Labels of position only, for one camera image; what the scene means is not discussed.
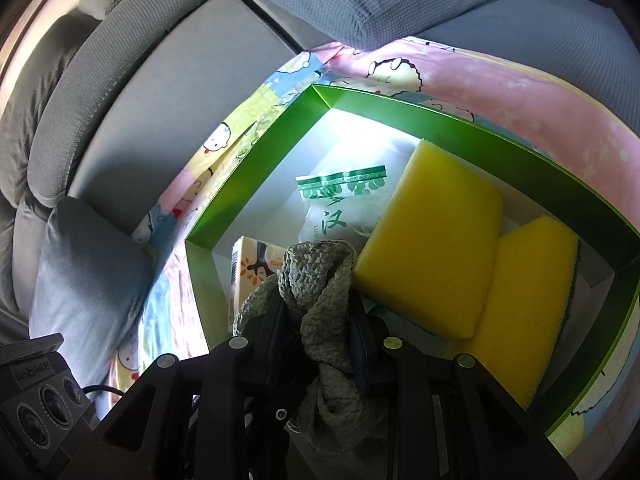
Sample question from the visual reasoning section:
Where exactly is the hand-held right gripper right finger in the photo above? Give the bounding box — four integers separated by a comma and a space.
347, 292, 551, 480

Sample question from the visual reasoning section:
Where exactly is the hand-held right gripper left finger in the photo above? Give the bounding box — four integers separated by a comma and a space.
100, 272, 306, 480

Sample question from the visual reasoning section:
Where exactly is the grey-green knitted cloth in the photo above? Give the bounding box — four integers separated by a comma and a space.
232, 240, 386, 448

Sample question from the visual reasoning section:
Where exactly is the orange white tissue pack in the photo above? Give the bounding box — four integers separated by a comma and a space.
230, 236, 286, 331

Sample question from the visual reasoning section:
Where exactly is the yellow green scouring sponge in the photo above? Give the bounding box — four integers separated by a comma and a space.
450, 216, 581, 408
354, 140, 504, 339

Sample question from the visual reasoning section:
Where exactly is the clear green-printed plastic bag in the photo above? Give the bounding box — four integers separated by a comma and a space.
295, 164, 408, 251

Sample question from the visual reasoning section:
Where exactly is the green cardboard box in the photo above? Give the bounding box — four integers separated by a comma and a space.
185, 85, 640, 436

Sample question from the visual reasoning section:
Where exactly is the small grey pillow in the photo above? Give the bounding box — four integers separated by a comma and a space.
30, 196, 153, 386

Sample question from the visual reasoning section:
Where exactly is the grey sofa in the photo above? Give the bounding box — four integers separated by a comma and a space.
0, 0, 640, 341

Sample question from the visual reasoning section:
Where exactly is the colourful cartoon printed blanket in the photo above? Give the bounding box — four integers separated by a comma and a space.
107, 35, 640, 480

